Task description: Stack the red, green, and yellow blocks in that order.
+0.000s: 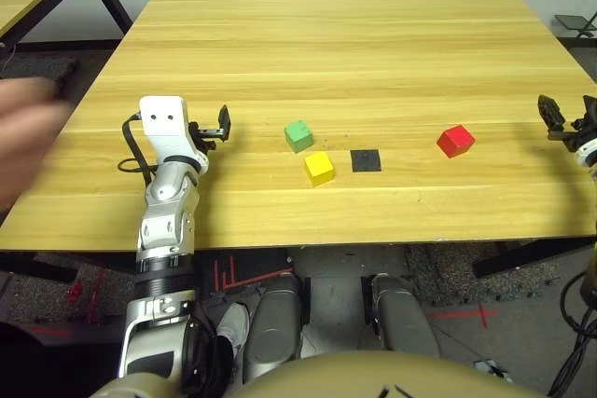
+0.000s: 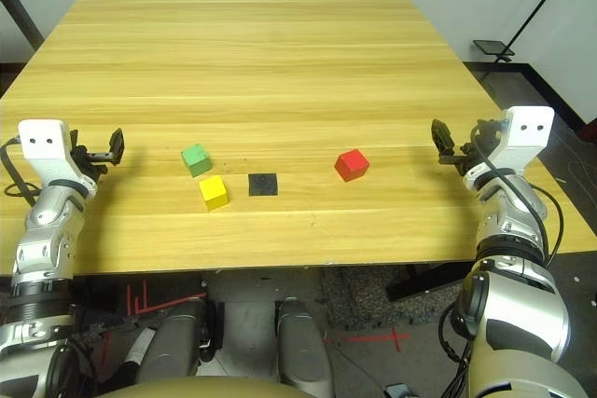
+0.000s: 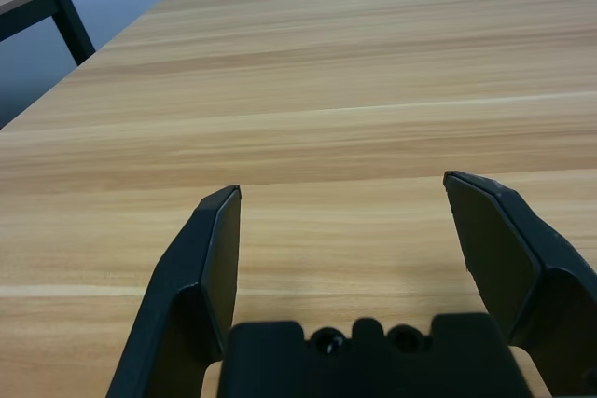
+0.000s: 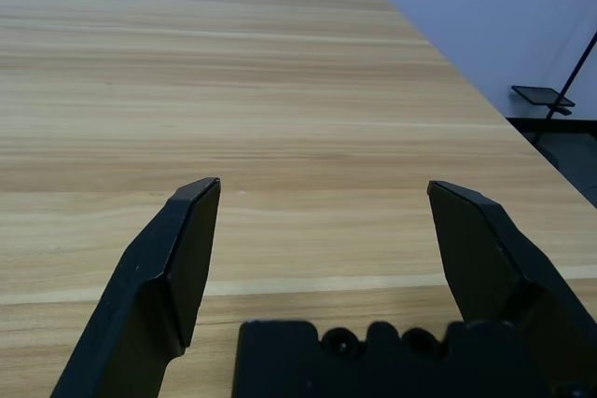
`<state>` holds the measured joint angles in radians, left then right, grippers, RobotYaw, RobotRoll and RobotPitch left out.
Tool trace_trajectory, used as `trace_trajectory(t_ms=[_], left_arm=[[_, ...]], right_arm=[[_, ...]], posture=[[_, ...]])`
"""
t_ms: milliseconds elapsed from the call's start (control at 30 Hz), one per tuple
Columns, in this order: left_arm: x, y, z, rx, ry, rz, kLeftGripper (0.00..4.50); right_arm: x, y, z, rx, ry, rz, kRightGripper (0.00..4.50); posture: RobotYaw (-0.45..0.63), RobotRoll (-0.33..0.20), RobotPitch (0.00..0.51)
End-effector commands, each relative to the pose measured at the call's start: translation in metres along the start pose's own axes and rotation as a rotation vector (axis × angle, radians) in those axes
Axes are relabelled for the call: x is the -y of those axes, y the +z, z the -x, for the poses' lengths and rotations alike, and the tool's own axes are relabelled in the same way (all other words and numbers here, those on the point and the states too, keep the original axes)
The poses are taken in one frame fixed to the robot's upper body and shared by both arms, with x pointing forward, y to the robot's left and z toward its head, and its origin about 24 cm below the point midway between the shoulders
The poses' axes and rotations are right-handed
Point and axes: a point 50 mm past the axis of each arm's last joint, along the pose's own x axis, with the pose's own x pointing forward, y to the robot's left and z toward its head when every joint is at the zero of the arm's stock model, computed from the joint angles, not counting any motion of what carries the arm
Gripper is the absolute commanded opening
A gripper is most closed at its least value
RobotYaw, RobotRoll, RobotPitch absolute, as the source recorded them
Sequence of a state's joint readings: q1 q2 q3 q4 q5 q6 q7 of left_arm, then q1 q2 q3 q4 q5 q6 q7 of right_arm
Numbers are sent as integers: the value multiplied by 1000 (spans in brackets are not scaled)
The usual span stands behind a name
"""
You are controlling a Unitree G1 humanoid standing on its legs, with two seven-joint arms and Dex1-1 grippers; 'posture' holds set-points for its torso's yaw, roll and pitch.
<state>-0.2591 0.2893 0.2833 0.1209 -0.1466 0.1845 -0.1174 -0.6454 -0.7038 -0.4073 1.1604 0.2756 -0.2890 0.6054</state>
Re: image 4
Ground black stand tray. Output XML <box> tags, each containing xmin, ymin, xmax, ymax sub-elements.
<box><xmin>510</xmin><ymin>84</ymin><xmax>576</xmax><ymax>108</ymax></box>

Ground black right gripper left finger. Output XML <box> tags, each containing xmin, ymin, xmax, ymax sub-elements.
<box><xmin>49</xmin><ymin>176</ymin><xmax>222</xmax><ymax>398</ymax></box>

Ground black stand pole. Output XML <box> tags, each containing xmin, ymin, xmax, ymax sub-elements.
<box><xmin>531</xmin><ymin>29</ymin><xmax>597</xmax><ymax>147</ymax></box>

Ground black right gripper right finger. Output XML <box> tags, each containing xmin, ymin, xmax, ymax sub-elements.
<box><xmin>426</xmin><ymin>179</ymin><xmax>597</xmax><ymax>398</ymax></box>

